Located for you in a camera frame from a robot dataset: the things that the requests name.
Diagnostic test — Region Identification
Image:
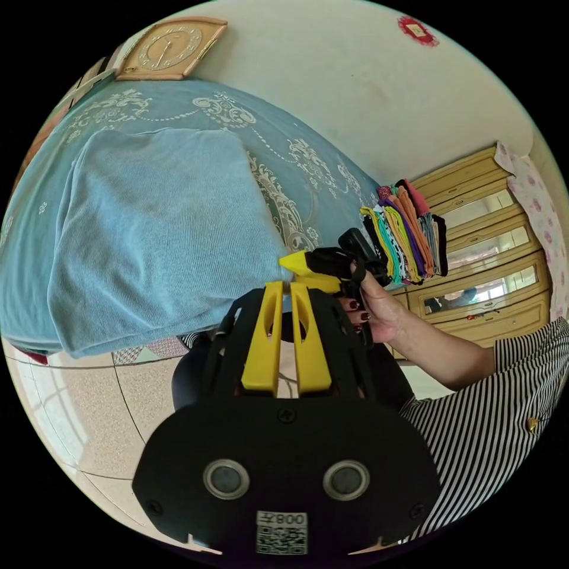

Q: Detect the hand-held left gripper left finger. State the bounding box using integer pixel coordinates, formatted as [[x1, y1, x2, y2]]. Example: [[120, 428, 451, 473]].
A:
[[241, 280, 284, 394]]

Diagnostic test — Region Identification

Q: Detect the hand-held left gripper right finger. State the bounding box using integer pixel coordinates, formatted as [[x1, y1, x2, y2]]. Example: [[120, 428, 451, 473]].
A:
[[290, 283, 331, 397]]

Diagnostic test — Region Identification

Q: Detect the person's right forearm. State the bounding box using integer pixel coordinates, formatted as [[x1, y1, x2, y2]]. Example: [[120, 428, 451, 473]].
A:
[[390, 311, 497, 393]]

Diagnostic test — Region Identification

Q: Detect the blue long-sleeve shirt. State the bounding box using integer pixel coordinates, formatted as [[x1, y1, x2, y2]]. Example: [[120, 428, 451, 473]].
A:
[[46, 127, 296, 359]]

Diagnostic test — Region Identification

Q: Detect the person's right hand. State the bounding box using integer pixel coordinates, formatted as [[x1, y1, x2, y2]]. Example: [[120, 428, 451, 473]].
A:
[[338, 262, 408, 346]]

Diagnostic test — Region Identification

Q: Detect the pile of clothes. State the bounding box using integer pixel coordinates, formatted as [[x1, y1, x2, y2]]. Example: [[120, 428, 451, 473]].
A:
[[359, 178, 449, 287]]

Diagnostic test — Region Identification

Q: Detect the yellow wooden cupboard with mirrors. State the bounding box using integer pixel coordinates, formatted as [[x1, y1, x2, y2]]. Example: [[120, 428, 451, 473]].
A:
[[391, 144, 555, 361]]

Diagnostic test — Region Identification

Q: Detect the person's body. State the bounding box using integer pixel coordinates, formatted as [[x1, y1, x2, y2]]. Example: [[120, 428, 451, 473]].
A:
[[171, 318, 569, 541]]

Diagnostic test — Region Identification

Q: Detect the white floral curtain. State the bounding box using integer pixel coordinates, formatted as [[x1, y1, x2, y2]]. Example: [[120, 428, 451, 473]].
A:
[[494, 141, 569, 322]]

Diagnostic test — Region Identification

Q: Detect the beige square wall clock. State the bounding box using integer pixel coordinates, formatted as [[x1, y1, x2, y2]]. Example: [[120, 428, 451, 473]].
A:
[[116, 17, 228, 82]]

